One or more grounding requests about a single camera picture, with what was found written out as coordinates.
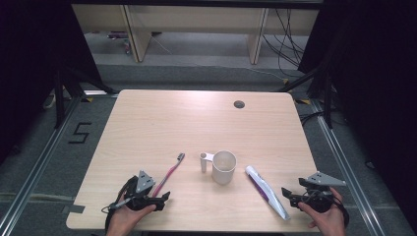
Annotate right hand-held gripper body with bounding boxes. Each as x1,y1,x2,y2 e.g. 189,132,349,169
297,171,347,213

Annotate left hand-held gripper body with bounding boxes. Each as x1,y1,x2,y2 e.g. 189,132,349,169
123,169,158,211

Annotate white purple toothpaste tube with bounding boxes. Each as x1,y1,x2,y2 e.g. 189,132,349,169
244,164,292,221

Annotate pink toothbrush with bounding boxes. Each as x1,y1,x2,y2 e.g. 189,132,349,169
151,151,186,199

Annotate white cup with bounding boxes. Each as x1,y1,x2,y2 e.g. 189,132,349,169
199,149,238,186

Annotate person's right hand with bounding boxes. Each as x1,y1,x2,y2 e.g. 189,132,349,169
297,187,347,236

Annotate person's left hand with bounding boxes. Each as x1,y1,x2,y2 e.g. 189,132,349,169
105,196,158,236

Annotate grey tape strip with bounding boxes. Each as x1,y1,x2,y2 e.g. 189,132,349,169
61,204,86,215

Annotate black metal stand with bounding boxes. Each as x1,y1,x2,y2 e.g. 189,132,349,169
277,61,334,130
53,64,120,130

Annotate black tape floor mark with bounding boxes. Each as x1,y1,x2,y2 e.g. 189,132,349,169
67,121,93,145

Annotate black curtain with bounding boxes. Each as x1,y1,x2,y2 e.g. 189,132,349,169
297,0,417,227
0,0,103,165

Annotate small colourful items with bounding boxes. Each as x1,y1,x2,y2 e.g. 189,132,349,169
105,30,132,55

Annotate beige wooden desk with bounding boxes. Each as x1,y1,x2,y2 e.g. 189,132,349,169
71,3,321,65

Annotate aluminium floor rail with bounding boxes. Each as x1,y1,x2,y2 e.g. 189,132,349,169
0,95,82,236
310,98,386,236

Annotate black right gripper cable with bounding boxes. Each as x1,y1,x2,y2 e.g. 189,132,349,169
332,193,351,228

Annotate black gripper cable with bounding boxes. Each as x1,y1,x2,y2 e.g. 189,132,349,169
100,175,140,232
332,193,351,228

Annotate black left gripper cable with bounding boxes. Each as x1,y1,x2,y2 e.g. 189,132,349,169
100,175,140,232

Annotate bundle of black cables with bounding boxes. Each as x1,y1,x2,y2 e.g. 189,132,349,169
262,8,307,79

